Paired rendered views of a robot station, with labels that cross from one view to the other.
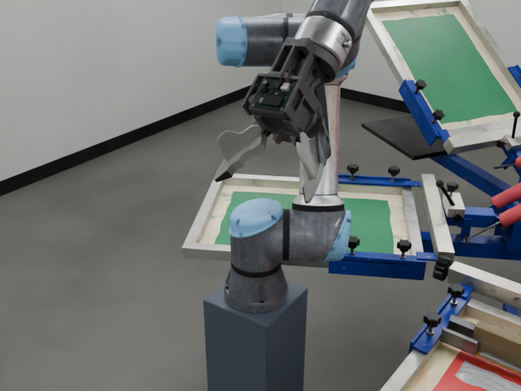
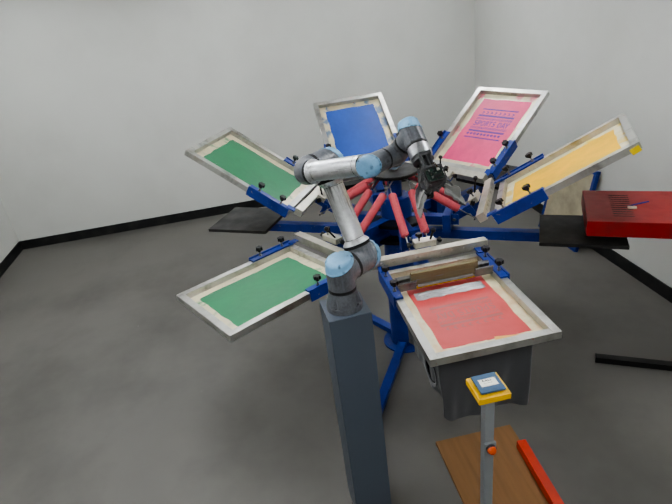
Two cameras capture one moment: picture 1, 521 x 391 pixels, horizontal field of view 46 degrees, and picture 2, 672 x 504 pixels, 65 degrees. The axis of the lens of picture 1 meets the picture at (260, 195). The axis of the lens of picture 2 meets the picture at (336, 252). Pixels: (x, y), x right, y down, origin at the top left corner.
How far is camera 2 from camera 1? 138 cm
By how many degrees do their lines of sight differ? 40
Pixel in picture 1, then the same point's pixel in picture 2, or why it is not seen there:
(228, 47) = (375, 168)
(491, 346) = (421, 279)
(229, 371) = (350, 355)
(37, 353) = not seen: outside the picture
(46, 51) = not seen: outside the picture
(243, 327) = (357, 321)
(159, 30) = not seen: outside the picture
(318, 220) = (367, 248)
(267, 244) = (354, 271)
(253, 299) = (355, 304)
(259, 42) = (384, 161)
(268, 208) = (343, 254)
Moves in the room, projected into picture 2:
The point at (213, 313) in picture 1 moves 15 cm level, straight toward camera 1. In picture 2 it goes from (337, 326) to (368, 336)
